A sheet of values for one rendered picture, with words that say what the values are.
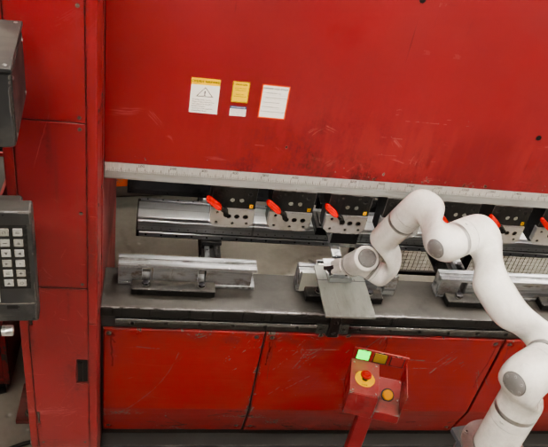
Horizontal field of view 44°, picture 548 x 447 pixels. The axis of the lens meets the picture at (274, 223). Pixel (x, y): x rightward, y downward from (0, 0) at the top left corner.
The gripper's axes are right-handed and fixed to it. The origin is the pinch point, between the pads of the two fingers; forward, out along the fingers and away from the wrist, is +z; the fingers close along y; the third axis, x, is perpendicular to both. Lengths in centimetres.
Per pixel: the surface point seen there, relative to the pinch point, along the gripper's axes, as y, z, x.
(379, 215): -11.2, -11.8, -18.8
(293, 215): 20.8, -14.6, -16.2
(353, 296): -3.7, -5.1, 9.7
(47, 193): 98, -41, -12
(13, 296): 101, -56, 19
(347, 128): 10, -41, -40
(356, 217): -1.9, -15.3, -16.8
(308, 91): 24, -50, -47
